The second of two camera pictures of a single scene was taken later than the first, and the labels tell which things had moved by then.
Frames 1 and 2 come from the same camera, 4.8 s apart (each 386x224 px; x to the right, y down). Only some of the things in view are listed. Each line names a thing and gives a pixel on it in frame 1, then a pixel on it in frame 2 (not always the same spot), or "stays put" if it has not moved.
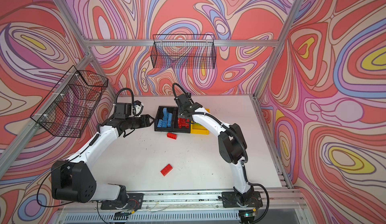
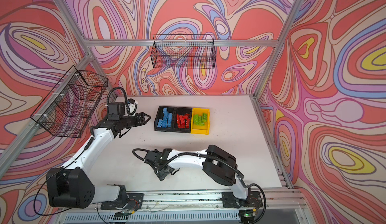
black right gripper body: (182, 111) → (160, 174)
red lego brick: (188, 121) stays put
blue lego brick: (169, 119) stays put
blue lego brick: (162, 123) stays put
